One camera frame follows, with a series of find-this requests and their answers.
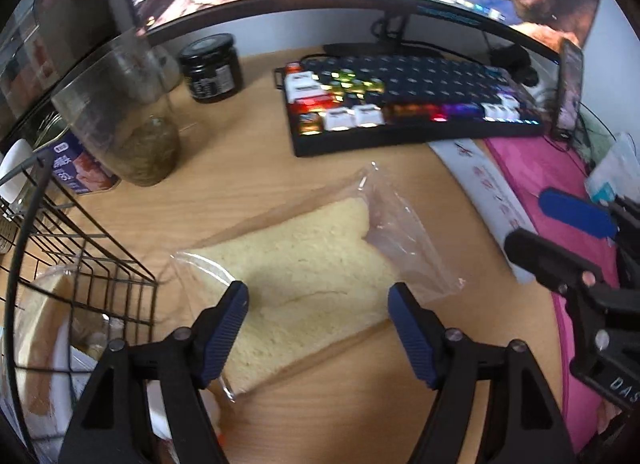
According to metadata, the black wire basket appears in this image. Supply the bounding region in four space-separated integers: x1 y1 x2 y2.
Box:
0 151 158 464

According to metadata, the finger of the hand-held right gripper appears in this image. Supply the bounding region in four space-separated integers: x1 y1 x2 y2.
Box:
539 186 640 249
504 228 640 331

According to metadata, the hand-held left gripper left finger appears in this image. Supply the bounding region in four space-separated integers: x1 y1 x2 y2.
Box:
59 280 250 464

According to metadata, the clear plastic cup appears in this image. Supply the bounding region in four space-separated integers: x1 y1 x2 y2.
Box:
51 34 182 188

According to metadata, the blue white wipes packet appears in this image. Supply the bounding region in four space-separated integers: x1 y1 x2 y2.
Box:
32 136 121 195

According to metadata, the black monitor stand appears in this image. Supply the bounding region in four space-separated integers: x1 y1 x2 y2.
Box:
322 14 493 62

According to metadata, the small black jar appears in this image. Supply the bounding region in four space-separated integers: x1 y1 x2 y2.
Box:
179 34 244 103

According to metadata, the thick bagged bread slice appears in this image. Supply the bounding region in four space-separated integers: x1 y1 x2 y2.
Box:
12 266 126 425

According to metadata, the thin bagged bread slice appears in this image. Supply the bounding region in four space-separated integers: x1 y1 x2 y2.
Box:
172 162 468 400

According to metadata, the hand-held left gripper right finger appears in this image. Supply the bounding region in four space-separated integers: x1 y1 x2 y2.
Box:
387 282 581 464

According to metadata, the white flat paper packet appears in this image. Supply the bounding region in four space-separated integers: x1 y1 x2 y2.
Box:
429 139 538 285

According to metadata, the white blue tissue pack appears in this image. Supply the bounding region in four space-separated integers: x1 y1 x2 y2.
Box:
585 134 640 205

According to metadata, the black smartphone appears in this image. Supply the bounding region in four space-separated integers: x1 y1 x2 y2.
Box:
552 38 586 141

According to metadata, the pink desk mat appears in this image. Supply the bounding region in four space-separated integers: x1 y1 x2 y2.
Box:
484 136 626 455

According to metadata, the backlit mechanical keyboard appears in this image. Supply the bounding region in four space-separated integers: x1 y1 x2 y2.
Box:
274 54 545 158

